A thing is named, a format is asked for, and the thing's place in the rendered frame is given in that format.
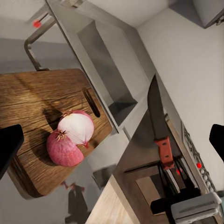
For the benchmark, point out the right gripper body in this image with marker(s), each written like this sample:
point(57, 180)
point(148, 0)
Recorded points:
point(164, 204)

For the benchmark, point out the parer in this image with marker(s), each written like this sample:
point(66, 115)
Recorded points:
point(157, 116)

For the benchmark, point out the cutting board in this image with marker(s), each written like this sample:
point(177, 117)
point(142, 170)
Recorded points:
point(36, 100)

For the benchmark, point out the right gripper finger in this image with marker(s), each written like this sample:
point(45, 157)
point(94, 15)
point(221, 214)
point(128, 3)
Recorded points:
point(167, 191)
point(189, 185)

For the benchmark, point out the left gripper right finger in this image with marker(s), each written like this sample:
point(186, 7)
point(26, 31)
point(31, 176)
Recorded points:
point(217, 139)

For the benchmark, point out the drop in sink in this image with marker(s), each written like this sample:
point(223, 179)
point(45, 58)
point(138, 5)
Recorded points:
point(108, 60)

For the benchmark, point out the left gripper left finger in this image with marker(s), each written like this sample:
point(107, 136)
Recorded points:
point(11, 140)

